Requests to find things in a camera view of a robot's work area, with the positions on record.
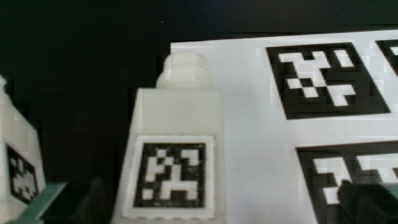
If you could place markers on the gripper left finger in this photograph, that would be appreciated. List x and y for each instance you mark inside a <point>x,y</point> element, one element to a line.
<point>69,204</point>

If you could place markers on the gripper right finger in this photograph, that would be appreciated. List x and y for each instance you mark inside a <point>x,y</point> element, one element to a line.
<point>368,203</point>

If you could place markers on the white table leg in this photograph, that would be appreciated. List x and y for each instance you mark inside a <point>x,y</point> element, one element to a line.
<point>171,186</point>
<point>21,175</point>

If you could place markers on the white marker base plate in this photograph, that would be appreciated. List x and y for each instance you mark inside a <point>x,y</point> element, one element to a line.
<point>309,89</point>

